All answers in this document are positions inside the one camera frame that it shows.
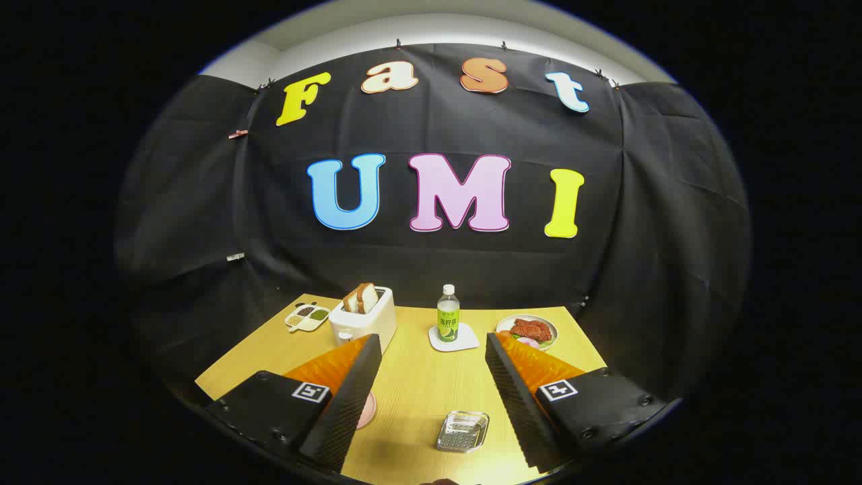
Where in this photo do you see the white food plate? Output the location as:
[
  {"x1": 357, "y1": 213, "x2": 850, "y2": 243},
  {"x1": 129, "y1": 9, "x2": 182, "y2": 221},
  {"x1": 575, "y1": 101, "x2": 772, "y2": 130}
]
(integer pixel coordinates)
[{"x1": 496, "y1": 315, "x2": 559, "y2": 352}]

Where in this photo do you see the pink plate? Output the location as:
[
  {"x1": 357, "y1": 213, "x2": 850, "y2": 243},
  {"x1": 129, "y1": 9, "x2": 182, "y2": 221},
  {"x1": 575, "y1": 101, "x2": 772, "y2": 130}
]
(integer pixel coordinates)
[{"x1": 356, "y1": 391, "x2": 378, "y2": 430}]

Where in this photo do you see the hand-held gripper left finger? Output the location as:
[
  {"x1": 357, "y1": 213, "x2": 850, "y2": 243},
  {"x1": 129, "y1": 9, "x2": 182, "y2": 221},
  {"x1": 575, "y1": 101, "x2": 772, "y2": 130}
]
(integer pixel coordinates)
[{"x1": 205, "y1": 333, "x2": 383, "y2": 474}]

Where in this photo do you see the green tea bottle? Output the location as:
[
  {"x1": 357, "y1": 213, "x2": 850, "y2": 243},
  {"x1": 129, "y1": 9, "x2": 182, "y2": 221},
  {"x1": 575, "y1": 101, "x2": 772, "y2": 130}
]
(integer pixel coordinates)
[{"x1": 437, "y1": 284, "x2": 461, "y2": 343}]

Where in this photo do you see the white toaster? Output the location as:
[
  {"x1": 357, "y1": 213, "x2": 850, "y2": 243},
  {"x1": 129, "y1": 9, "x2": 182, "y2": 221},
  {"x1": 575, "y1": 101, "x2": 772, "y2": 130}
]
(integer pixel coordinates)
[{"x1": 328, "y1": 286, "x2": 398, "y2": 354}]

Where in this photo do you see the white divided condiment dish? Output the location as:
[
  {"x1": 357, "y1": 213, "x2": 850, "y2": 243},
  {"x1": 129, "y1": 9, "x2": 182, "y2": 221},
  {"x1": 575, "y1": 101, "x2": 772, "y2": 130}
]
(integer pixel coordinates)
[{"x1": 284, "y1": 303, "x2": 331, "y2": 333}]

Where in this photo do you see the white square coaster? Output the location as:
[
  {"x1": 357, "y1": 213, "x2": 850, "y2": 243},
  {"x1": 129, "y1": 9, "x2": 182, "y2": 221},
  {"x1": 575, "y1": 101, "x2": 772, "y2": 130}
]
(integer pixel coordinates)
[{"x1": 428, "y1": 323, "x2": 480, "y2": 353}]

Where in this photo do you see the perforated metal tray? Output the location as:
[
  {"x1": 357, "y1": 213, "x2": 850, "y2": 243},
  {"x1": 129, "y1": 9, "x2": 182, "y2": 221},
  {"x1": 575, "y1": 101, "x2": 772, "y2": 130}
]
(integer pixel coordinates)
[{"x1": 436, "y1": 410, "x2": 490, "y2": 453}]

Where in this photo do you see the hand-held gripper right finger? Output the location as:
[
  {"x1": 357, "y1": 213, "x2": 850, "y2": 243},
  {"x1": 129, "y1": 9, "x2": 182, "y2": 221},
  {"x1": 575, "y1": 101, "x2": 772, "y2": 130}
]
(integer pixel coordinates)
[{"x1": 485, "y1": 331, "x2": 671, "y2": 474}]

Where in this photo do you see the brown meat piece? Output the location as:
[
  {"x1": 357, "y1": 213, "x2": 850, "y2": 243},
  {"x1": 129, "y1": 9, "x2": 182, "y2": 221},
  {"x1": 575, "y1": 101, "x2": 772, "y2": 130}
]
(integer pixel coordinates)
[{"x1": 510, "y1": 319, "x2": 553, "y2": 342}]

